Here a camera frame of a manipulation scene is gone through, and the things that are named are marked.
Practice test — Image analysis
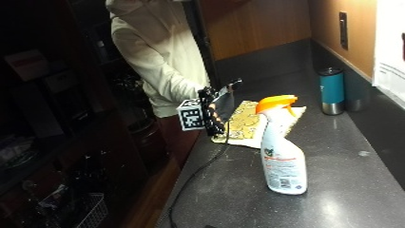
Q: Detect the white marker cube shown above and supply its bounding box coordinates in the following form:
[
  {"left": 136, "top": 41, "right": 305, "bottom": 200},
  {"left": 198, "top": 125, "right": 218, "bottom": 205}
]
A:
[{"left": 175, "top": 98, "right": 206, "bottom": 132}]

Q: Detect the yellow patterned cloth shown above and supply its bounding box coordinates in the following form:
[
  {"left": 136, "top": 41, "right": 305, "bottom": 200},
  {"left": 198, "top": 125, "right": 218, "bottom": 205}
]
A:
[{"left": 210, "top": 100, "right": 307, "bottom": 150}]

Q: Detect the white spray bottle orange trigger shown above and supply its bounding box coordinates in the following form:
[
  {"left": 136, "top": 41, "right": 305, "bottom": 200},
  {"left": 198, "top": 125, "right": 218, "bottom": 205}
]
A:
[{"left": 254, "top": 94, "right": 309, "bottom": 196}]

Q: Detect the the person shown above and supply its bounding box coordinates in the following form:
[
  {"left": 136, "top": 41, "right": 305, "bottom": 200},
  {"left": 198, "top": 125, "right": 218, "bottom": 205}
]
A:
[{"left": 104, "top": 0, "right": 213, "bottom": 167}]

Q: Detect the teal steel tumbler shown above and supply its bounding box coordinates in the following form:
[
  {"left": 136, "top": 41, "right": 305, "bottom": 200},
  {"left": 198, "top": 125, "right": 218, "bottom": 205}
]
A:
[{"left": 317, "top": 66, "right": 346, "bottom": 116}]

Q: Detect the dark wooden shelf unit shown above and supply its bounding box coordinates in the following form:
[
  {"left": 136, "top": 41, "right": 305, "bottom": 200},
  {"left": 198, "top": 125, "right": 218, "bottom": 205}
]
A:
[{"left": 0, "top": 0, "right": 171, "bottom": 228}]

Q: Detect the white paper sheet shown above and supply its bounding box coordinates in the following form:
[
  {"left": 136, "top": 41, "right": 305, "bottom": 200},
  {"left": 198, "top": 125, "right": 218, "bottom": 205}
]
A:
[{"left": 370, "top": 0, "right": 405, "bottom": 110}]

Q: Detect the pale box with red label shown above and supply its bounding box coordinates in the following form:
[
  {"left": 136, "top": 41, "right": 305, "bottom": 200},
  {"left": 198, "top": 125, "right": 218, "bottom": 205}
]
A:
[{"left": 2, "top": 48, "right": 50, "bottom": 83}]

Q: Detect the black cable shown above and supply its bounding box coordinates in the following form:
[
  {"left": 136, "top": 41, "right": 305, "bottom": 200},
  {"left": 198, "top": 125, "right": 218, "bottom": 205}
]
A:
[{"left": 166, "top": 122, "right": 233, "bottom": 228}]

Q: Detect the dark wall outlet plate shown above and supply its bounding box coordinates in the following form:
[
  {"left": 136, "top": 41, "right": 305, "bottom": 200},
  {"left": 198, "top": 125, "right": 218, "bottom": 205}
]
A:
[{"left": 338, "top": 10, "right": 350, "bottom": 51}]

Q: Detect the white wire basket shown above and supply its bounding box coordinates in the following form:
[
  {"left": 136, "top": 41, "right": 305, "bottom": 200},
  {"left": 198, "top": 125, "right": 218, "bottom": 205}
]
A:
[{"left": 68, "top": 192, "right": 110, "bottom": 228}]

